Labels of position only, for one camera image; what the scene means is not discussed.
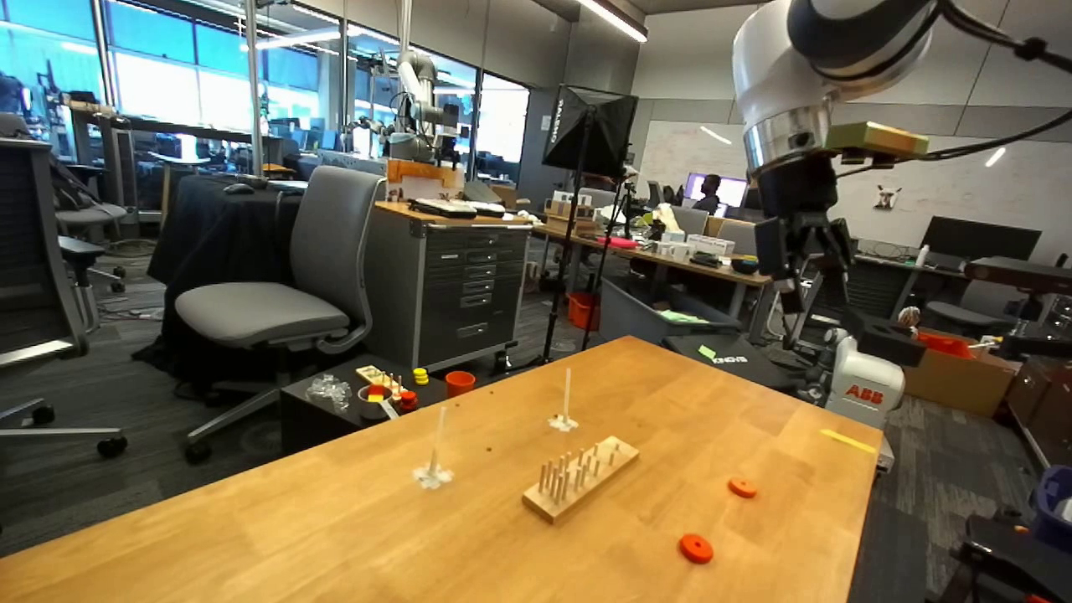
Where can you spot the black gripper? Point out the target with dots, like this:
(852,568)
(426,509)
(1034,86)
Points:
(800,188)

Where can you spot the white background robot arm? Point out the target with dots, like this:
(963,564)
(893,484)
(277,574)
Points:
(421,105)

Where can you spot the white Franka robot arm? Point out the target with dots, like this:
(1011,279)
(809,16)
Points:
(781,69)

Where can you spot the black softbox on stand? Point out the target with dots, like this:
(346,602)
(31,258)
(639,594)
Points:
(590,138)

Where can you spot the wooden peg board stand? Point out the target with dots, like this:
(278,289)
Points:
(580,477)

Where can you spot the green tape strip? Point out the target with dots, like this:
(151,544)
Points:
(724,355)

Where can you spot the long wooden workbench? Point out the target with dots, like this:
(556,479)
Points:
(671,258)

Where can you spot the yellow tape strip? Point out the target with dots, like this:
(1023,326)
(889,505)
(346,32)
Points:
(848,440)

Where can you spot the yellow flat object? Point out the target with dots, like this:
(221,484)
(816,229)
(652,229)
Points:
(876,138)

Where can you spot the white whiteboard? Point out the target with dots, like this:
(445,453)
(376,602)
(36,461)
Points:
(692,153)

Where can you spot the brown cardboard box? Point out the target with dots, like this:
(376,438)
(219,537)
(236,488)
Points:
(958,380)

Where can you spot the black computer monitor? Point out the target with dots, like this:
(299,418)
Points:
(984,237)

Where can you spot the wooden office desk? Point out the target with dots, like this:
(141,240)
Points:
(1005,274)

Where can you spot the orange bucket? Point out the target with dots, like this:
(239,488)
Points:
(580,308)

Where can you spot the blue bin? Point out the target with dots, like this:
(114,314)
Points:
(1057,505)

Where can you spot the ceiling light strip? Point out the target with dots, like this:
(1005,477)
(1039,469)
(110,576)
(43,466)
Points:
(612,17)

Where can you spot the black cart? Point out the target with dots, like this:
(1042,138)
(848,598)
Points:
(1015,557)

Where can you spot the grey drawer cabinet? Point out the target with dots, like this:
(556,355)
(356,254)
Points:
(452,285)

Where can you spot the small orange cup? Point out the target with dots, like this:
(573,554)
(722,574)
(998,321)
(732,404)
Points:
(459,382)

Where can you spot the small yellow block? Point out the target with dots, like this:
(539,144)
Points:
(421,377)

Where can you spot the orange box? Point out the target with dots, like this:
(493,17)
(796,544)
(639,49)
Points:
(423,174)

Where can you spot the small red toy piece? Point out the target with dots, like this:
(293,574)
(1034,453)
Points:
(402,401)

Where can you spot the small wooden strip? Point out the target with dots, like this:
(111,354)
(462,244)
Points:
(381,377)

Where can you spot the low black side table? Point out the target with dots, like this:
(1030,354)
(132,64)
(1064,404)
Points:
(337,413)

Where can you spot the clear plastic piece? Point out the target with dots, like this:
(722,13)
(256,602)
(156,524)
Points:
(325,390)

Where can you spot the grey office chair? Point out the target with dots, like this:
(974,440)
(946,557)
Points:
(268,307)

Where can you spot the black cloth covered table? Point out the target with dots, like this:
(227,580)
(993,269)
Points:
(219,245)

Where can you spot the dark mesh office chair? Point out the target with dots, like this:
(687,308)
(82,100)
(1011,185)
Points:
(36,256)

